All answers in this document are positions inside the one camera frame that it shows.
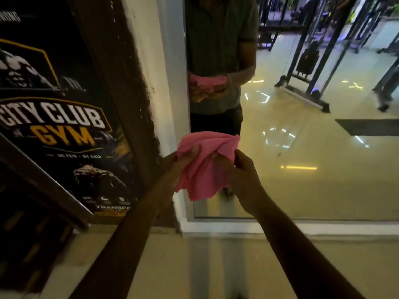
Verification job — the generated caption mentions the large wall mirror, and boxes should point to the large wall mirror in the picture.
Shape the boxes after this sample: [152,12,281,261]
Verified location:
[155,0,399,236]

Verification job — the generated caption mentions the person's left hand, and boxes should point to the person's left hand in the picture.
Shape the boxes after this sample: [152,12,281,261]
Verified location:
[145,146,200,216]

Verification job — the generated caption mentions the pink cloth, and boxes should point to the pink cloth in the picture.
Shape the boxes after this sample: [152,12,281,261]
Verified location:
[175,131,241,202]

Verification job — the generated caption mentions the grey metal bar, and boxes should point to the grey metal bar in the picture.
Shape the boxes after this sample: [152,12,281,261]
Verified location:
[0,133,94,231]

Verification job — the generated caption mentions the person's left forearm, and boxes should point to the person's left forearm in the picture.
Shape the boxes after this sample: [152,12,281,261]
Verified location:
[69,201,163,299]

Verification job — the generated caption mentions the person's right hand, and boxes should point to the person's right hand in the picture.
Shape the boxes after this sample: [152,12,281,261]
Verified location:
[213,149,269,217]

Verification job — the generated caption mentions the person's right forearm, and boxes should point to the person's right forearm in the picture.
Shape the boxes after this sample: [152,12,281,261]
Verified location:
[251,201,365,299]

